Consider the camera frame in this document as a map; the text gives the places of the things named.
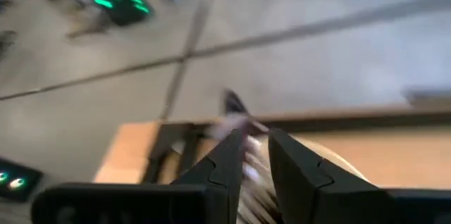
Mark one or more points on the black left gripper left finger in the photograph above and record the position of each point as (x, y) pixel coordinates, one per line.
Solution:
(222, 174)

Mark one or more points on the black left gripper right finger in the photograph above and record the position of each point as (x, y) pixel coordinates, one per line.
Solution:
(299, 181)

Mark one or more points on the black fan makeup brush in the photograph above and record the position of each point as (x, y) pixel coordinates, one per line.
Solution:
(232, 104)

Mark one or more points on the white ribbed round brush holder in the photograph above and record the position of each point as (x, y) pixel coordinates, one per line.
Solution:
(333, 156)

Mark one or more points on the wooden table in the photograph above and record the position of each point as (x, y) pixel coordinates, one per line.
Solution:
(352, 120)

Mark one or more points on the black machine green lights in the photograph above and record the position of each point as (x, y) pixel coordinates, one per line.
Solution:
(123, 7)

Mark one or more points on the black floor device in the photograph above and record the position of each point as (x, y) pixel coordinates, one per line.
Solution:
(17, 181)

